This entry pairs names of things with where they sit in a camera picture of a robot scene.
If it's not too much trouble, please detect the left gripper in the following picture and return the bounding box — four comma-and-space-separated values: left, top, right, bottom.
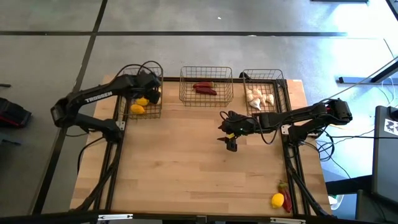
134, 70, 162, 105

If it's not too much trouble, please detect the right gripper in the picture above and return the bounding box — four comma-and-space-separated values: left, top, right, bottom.
216, 113, 261, 152

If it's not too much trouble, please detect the dark red pepper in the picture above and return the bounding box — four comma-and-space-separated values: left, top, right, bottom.
194, 86, 218, 96

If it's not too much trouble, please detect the thin beige stick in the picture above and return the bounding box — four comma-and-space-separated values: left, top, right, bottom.
329, 123, 354, 131

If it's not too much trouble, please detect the white green roll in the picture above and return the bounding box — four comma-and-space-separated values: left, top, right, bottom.
328, 194, 345, 211

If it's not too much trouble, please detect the red black case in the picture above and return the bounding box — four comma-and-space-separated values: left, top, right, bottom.
0, 97, 33, 128

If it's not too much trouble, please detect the black stand foot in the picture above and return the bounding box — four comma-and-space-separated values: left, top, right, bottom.
338, 55, 398, 85

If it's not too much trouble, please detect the dark grey desk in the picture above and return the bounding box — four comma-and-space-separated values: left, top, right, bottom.
371, 105, 398, 206

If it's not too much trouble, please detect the white tag sticker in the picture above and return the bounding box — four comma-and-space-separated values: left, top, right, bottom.
384, 118, 398, 136

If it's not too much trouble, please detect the bronze wire basket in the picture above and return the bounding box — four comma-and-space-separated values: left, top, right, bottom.
119, 67, 165, 121
179, 65, 234, 108
241, 68, 289, 121

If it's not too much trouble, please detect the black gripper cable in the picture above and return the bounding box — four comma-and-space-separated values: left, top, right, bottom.
219, 110, 280, 146
114, 60, 164, 82

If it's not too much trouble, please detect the black arm base cable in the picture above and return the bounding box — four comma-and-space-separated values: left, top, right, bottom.
76, 136, 105, 175

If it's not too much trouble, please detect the silver frame plate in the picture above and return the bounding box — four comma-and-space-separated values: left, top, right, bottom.
98, 213, 134, 221
269, 217, 306, 224

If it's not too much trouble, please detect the black cable bundle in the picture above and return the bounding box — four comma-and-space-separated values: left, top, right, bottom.
303, 129, 336, 162

